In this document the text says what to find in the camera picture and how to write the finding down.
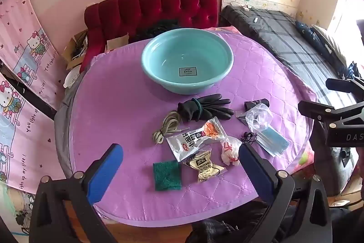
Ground cartoon printed sheet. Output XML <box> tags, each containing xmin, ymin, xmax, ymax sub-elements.
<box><xmin>0</xmin><ymin>183</ymin><xmax>35</xmax><ymax>235</ymax></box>

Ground green scouring pad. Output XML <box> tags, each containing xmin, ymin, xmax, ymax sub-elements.
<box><xmin>153</xmin><ymin>161</ymin><xmax>182</xmax><ymax>192</ymax></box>

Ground dark clothing pile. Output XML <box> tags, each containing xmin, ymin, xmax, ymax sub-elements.
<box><xmin>129</xmin><ymin>19</ymin><xmax>185</xmax><ymax>43</ymax></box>

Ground pink cartoon cat curtain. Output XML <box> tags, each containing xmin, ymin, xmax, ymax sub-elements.
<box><xmin>0</xmin><ymin>0</ymin><xmax>61</xmax><ymax>102</ymax></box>
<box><xmin>0</xmin><ymin>72</ymin><xmax>66</xmax><ymax>192</ymax></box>

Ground black cloth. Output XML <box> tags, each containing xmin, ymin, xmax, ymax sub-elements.
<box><xmin>245</xmin><ymin>98</ymin><xmax>270</xmax><ymax>111</ymax></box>

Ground clear plastic bag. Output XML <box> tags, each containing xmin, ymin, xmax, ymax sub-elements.
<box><xmin>245</xmin><ymin>103</ymin><xmax>274</xmax><ymax>134</ymax></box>

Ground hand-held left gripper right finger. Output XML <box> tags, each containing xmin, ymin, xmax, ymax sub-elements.
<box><xmin>238</xmin><ymin>142</ymin><xmax>333</xmax><ymax>243</ymax></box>

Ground open cardboard box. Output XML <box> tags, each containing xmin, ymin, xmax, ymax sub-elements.
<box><xmin>61</xmin><ymin>29</ymin><xmax>90</xmax><ymax>71</ymax></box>

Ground grey small pouch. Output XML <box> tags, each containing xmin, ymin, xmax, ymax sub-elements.
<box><xmin>235</xmin><ymin>110</ymin><xmax>251</xmax><ymax>125</ymax></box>

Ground blue face mask pack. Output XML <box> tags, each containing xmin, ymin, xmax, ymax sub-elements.
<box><xmin>254</xmin><ymin>128</ymin><xmax>291</xmax><ymax>157</ymax></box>

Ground grey snack packet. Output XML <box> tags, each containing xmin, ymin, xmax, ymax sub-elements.
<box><xmin>166</xmin><ymin>116</ymin><xmax>228</xmax><ymax>162</ymax></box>

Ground purple quilted table cover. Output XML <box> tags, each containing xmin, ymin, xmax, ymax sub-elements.
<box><xmin>68</xmin><ymin>29</ymin><xmax>317</xmax><ymax>228</ymax></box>

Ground red tufted sofa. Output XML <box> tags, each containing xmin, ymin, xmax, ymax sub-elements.
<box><xmin>84</xmin><ymin>0</ymin><xmax>219</xmax><ymax>73</ymax></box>

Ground white pillow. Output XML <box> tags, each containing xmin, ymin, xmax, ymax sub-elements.
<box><xmin>311</xmin><ymin>24</ymin><xmax>364</xmax><ymax>67</ymax></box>

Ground pink printed bedsheet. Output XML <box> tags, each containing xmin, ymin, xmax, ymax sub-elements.
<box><xmin>294</xmin><ymin>143</ymin><xmax>317</xmax><ymax>174</ymax></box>

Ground grey table padding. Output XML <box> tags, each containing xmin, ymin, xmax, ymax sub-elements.
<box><xmin>53</xmin><ymin>71</ymin><xmax>75</xmax><ymax>178</ymax></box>

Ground gold snack packet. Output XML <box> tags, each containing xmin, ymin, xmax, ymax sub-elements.
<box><xmin>182</xmin><ymin>148</ymin><xmax>228</xmax><ymax>184</ymax></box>

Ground navy patterned pillow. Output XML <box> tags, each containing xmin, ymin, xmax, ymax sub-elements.
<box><xmin>294</xmin><ymin>21</ymin><xmax>353</xmax><ymax>76</ymax></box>

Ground person's dark clothing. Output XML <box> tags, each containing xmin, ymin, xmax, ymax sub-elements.
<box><xmin>186</xmin><ymin>199</ymin><xmax>364</xmax><ymax>243</ymax></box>

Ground white red plastic bag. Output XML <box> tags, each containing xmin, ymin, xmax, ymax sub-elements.
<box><xmin>220</xmin><ymin>136</ymin><xmax>242</xmax><ymax>167</ymax></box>

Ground black hair ties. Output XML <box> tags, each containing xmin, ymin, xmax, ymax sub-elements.
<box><xmin>241</xmin><ymin>131</ymin><xmax>258</xmax><ymax>144</ymax></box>

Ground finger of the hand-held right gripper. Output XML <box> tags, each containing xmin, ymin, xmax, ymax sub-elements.
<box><xmin>326</xmin><ymin>77</ymin><xmax>364</xmax><ymax>96</ymax></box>
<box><xmin>298</xmin><ymin>100</ymin><xmax>364</xmax><ymax>131</ymax></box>

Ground white cat-shaped plastic item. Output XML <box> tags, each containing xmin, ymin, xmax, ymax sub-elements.
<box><xmin>63</xmin><ymin>65</ymin><xmax>83</xmax><ymax>88</ymax></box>

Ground olive shoelace bundle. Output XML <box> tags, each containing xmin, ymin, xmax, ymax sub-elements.
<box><xmin>152</xmin><ymin>111</ymin><xmax>190</xmax><ymax>145</ymax></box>

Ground small cardboard box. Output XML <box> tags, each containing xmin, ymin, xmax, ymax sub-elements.
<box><xmin>106</xmin><ymin>34</ymin><xmax>130</xmax><ymax>53</ymax></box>

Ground teal plastic basin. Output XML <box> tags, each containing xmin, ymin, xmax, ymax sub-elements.
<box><xmin>141</xmin><ymin>28</ymin><xmax>234</xmax><ymax>95</ymax></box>

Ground black work gloves pair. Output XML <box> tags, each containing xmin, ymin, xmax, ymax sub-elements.
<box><xmin>177</xmin><ymin>94</ymin><xmax>235</xmax><ymax>122</ymax></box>

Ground white cable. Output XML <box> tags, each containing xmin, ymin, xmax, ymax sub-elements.
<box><xmin>230</xmin><ymin>0</ymin><xmax>274</xmax><ymax>9</ymax></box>

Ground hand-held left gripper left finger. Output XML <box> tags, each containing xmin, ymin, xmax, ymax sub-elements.
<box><xmin>28</xmin><ymin>143</ymin><xmax>124</xmax><ymax>243</ymax></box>

